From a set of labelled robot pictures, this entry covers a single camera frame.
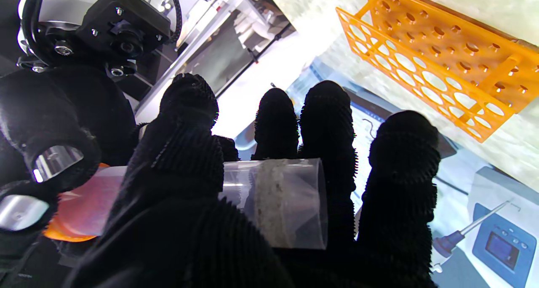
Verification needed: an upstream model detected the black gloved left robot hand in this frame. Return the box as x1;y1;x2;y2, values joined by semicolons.
63;72;443;288

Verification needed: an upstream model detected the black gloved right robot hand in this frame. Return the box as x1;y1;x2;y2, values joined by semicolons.
0;65;139;263

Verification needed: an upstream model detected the orange round tube cap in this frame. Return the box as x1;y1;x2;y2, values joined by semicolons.
42;163;111;243

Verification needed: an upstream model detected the clear plastic test tube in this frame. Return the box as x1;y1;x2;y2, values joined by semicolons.
57;158;329;251

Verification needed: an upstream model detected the orange test tube rack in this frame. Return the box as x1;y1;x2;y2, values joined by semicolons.
336;0;539;144

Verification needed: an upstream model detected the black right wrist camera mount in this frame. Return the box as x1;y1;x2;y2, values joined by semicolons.
86;0;172;77

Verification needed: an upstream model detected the black braided camera cable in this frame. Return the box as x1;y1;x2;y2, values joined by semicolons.
166;0;184;44

